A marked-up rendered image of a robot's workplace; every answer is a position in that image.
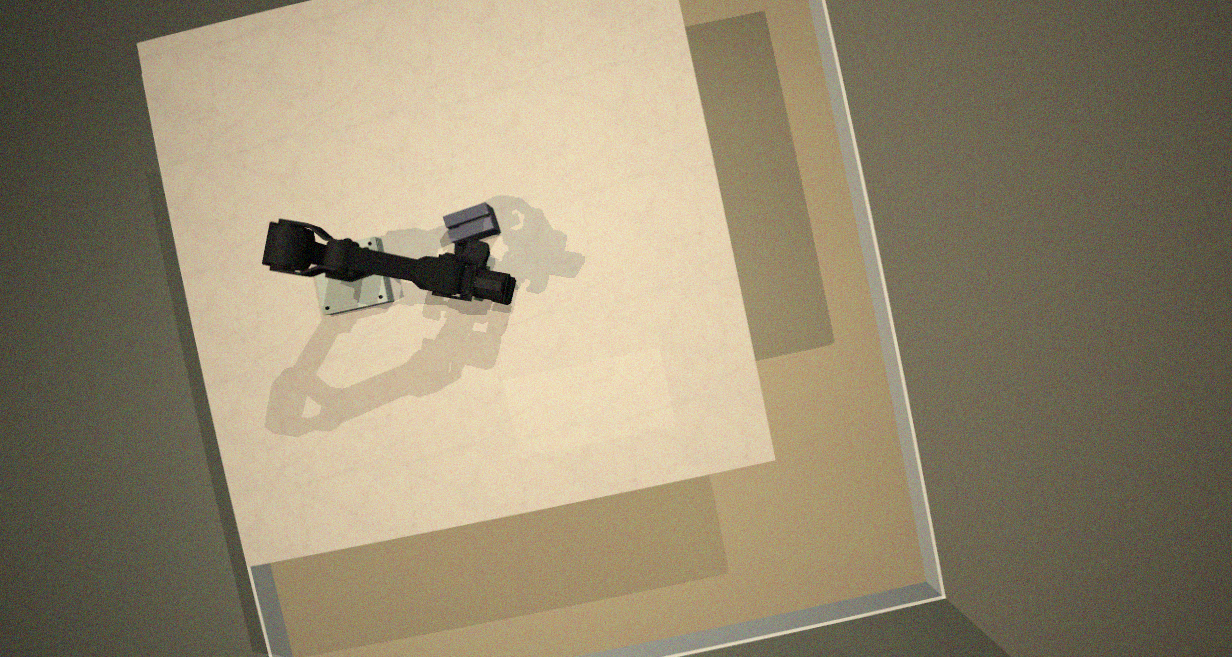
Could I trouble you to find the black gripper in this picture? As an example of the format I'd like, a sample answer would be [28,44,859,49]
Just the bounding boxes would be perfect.
[492,277,516,304]

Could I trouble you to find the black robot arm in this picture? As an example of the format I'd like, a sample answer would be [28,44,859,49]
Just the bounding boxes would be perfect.
[262,218,511,302]

